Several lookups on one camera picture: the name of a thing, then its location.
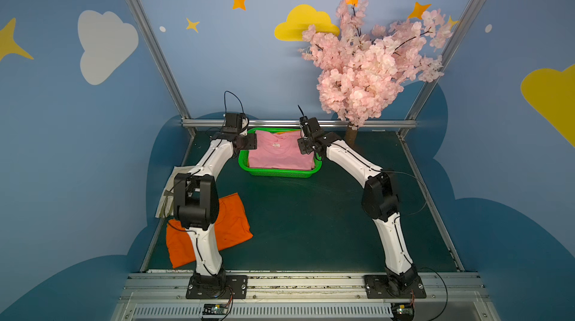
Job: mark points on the right green circuit board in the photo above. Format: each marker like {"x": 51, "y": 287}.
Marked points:
{"x": 402, "y": 312}

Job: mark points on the green plastic basket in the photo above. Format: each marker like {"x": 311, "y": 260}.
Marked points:
{"x": 243, "y": 162}

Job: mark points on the pink artificial blossom tree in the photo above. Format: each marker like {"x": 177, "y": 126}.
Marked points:
{"x": 363, "y": 73}

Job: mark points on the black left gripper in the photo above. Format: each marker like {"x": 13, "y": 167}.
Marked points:
{"x": 247, "y": 141}

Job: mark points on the grey white work glove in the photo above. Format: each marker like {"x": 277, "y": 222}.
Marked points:
{"x": 166, "y": 204}

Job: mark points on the green circuit board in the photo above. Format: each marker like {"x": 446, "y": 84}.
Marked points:
{"x": 402, "y": 312}
{"x": 215, "y": 310}

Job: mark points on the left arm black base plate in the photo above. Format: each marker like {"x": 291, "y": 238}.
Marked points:
{"x": 216, "y": 287}

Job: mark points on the left green circuit board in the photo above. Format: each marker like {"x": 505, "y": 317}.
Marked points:
{"x": 215, "y": 310}

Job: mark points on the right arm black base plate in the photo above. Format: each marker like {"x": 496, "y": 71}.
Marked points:
{"x": 385, "y": 287}

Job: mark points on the right aluminium frame post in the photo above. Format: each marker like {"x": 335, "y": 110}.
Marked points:
{"x": 467, "y": 18}

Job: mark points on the left aluminium frame post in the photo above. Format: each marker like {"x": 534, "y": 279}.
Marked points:
{"x": 145, "y": 27}

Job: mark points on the aluminium rear frame bar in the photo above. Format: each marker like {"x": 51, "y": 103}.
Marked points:
{"x": 371, "y": 124}

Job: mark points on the aluminium front rail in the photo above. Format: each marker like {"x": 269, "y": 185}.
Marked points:
{"x": 304, "y": 296}

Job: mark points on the pink t-shirt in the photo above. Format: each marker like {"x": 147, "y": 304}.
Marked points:
{"x": 279, "y": 150}

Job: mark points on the orange t-shirt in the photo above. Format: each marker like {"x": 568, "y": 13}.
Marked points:
{"x": 231, "y": 229}

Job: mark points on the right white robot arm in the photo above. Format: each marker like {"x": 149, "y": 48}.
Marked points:
{"x": 379, "y": 201}

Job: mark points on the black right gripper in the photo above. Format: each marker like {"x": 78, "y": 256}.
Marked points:
{"x": 305, "y": 145}

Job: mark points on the aluminium frame post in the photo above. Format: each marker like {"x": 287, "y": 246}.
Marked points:
{"x": 467, "y": 18}
{"x": 145, "y": 27}

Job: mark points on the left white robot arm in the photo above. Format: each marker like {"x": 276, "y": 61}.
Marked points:
{"x": 196, "y": 202}

